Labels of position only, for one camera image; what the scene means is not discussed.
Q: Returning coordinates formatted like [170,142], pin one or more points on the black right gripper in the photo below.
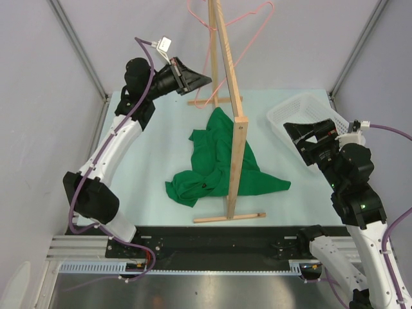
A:
[324,132]

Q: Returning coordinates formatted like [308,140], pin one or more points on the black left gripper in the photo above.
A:
[185,79]

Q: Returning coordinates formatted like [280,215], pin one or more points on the green t shirt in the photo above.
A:
[209,175]

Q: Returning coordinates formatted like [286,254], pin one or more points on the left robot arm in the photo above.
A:
[88,189]

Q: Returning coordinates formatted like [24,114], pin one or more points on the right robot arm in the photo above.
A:
[346,164]

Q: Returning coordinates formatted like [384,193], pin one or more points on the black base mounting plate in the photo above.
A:
[231,244]

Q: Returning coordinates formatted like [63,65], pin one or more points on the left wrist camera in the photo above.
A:
[163,46]

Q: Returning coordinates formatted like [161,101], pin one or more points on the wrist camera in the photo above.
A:
[163,46]
[355,133]

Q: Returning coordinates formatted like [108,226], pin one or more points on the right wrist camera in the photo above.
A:
[355,133]

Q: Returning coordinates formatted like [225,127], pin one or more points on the left aluminium frame post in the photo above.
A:
[75,42]

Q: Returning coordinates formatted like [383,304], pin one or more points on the aluminium frame post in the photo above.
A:
[360,43]
[75,42]

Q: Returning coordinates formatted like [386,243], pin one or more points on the right aluminium frame post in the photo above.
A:
[360,43]

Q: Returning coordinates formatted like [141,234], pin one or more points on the white slotted cable duct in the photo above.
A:
[129,268]

